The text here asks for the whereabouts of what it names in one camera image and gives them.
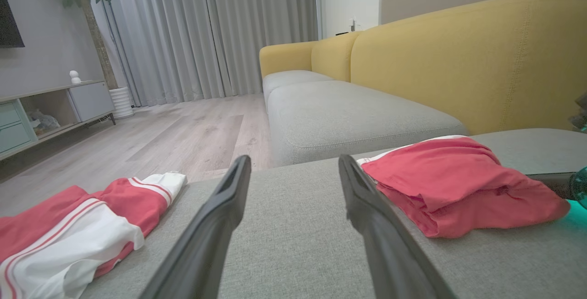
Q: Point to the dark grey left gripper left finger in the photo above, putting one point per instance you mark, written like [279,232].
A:
[206,244]

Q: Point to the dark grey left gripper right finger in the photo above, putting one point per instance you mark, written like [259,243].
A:
[390,253]

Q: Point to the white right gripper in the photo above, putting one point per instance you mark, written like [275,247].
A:
[580,113]

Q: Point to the red and white jersey shirt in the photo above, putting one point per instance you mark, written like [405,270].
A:
[55,244]

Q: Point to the red garment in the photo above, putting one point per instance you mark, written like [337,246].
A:
[458,184]

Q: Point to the grey fabric ottoman seat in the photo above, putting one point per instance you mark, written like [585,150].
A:
[298,244]

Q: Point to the white ribbed plant pot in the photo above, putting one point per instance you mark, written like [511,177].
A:
[122,103]

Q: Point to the grey wooden television cabinet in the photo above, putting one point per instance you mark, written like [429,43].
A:
[89,102]

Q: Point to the yellow and grey fabric sofa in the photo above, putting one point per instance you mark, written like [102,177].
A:
[412,60]

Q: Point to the crumpled item in cabinet shelf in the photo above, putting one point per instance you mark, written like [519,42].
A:
[43,121]

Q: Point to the grey pleated curtain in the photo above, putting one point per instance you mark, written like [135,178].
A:
[192,37]

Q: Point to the small white figurine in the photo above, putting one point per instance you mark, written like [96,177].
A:
[74,77]

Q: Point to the black flat television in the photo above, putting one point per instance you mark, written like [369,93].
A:
[8,19]

